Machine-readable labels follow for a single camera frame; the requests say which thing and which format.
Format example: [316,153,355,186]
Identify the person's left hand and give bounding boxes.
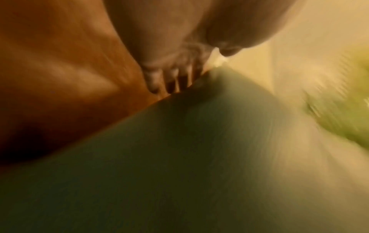
[103,0,302,94]

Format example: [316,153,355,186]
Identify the pale green cloth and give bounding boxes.
[0,65,369,233]

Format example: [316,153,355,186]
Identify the yellow green object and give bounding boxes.
[304,45,369,149]

